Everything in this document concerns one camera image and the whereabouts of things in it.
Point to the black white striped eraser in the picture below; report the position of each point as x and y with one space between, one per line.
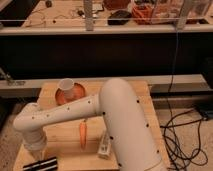
50 164

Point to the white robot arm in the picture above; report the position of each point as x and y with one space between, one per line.
117 103

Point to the orange bowl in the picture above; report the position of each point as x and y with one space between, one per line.
78 92

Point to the white paper cup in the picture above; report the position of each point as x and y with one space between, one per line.
66 85

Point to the orange carrot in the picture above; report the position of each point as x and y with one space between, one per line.
83 134

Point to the white tube bottle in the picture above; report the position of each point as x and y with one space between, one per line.
104 146

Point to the black object on bench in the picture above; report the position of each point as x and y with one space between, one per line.
119 17

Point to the orange basket on bench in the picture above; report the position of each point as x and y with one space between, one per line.
142 14

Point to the grey metal post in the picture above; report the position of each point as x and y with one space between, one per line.
182 19
88 15

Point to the grey metal post right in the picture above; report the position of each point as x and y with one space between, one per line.
182 19

